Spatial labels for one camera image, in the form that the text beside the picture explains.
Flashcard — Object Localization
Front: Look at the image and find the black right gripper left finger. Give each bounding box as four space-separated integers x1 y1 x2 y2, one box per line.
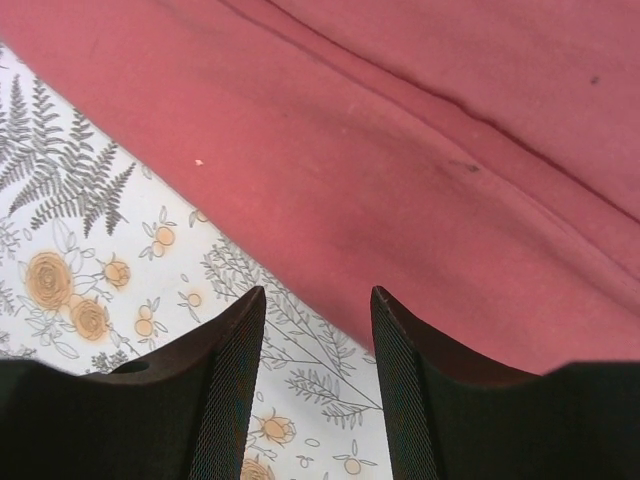
1 287 265 479

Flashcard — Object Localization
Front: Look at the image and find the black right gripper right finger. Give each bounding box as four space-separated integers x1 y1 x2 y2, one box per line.
370 287 639 479

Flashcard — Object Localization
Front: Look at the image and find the red t shirt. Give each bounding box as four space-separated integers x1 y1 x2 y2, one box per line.
1 1 639 372

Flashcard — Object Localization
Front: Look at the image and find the floral patterned table mat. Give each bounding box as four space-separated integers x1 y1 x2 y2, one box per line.
1 48 392 479

